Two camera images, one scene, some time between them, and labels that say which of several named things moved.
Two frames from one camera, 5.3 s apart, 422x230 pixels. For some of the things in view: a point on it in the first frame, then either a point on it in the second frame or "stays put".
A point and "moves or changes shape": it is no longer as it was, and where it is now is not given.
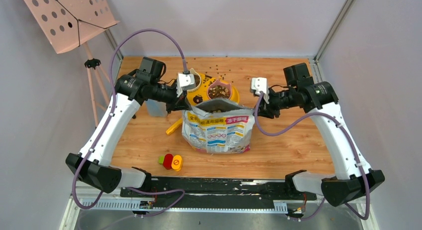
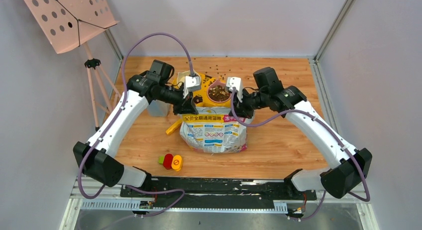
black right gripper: x=266 y=110 → x=241 y=108
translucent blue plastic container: x=155 y=108 stays put
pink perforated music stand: x=66 y=18 stays put
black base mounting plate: x=215 y=193 stays put
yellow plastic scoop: x=171 y=129 stays put
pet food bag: x=218 y=126 moves or changes shape
